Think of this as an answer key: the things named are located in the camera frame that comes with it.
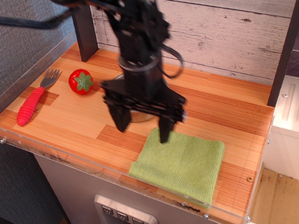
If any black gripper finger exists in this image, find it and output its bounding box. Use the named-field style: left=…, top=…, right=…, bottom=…
left=108, top=104, right=132, bottom=132
left=158, top=117, right=177, bottom=143

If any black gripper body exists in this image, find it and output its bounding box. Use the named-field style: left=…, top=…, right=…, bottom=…
left=101, top=56, right=186, bottom=122

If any green cloth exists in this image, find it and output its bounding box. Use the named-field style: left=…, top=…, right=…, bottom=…
left=129, top=128, right=225, bottom=208

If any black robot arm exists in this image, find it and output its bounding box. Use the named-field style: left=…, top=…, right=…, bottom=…
left=51, top=0, right=186, bottom=143

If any stainless steel bowl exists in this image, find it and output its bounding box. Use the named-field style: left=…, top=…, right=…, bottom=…
left=114, top=74, right=169, bottom=123

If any red toy tomato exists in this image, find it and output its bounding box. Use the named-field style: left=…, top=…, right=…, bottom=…
left=68, top=69, right=94, bottom=95

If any clear acrylic table guard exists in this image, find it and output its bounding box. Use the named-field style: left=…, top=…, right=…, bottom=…
left=0, top=33, right=273, bottom=224

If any grey cabinet with dispenser panel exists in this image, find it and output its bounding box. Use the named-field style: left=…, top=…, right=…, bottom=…
left=35, top=155, right=220, bottom=224

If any white appliance right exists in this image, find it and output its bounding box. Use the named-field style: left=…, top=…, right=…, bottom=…
left=263, top=76, right=299, bottom=180

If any dark vertical post left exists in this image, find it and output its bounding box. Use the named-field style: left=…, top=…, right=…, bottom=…
left=72, top=5, right=98, bottom=62

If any dark vertical post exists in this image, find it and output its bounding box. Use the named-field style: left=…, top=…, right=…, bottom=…
left=267, top=0, right=299, bottom=107
left=72, top=5, right=98, bottom=62

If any red handled fork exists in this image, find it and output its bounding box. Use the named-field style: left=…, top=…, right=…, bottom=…
left=16, top=69, right=60, bottom=126

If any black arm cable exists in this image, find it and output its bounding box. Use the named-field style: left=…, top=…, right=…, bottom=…
left=0, top=0, right=185, bottom=91

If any dark vertical post right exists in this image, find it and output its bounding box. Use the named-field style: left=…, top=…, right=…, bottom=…
left=267, top=0, right=299, bottom=107

